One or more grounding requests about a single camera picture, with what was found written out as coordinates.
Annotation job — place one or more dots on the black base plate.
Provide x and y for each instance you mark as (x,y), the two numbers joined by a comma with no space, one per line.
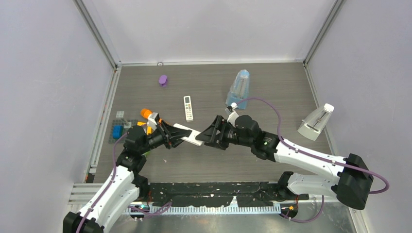
(218,194)

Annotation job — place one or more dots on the purple cap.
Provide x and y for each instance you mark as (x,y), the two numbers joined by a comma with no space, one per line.
(163,80)

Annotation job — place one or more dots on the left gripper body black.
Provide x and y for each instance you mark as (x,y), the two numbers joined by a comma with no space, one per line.
(165,133)

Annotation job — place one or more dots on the blue lego brick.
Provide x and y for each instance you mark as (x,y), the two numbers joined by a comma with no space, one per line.
(117,132)

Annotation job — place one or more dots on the yellow tape measure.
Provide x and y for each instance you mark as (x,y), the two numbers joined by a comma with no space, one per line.
(147,129)

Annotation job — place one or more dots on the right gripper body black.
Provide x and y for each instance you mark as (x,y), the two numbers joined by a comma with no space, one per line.
(228,134)

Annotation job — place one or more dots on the white remote control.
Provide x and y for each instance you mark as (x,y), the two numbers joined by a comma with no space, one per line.
(188,108)

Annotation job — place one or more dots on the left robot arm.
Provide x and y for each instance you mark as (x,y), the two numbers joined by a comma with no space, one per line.
(125,184)

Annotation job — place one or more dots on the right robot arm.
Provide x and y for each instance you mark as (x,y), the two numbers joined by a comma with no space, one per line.
(344,178)

